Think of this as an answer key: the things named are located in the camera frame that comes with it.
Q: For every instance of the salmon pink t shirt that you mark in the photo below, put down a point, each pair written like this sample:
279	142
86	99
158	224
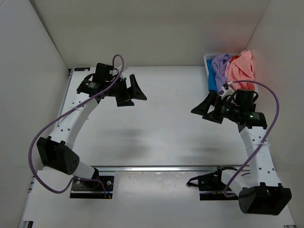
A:
240	68

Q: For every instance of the blue t shirt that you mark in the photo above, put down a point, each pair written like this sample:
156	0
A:
211	82

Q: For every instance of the aluminium table rail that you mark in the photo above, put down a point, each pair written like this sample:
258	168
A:
156	168

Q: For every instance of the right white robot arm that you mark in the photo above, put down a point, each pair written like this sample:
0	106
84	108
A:
262	191

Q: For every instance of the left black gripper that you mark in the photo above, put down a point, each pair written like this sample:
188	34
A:
135	90

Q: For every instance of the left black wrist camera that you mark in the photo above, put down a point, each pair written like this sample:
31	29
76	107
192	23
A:
103	73

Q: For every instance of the white plastic basket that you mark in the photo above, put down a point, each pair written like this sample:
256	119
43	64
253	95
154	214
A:
208	60

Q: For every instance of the lavender t shirt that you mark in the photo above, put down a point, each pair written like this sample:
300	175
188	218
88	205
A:
219	65

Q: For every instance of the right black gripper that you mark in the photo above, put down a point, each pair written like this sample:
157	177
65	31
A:
204	108

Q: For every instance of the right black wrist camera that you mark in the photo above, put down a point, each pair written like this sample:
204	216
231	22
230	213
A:
245	99

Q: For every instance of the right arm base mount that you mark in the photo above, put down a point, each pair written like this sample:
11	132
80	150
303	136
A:
210	185

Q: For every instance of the black label sticker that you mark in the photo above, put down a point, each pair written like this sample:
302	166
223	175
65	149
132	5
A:
82	69

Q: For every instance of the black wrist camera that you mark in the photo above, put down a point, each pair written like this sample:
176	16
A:
103	73
245	99

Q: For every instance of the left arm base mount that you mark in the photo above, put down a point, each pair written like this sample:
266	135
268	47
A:
92	189

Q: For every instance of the orange red t shirt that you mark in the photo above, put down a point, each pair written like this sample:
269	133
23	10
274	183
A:
234	57

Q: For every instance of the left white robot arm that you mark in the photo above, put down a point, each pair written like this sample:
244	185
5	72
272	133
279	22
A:
56	151

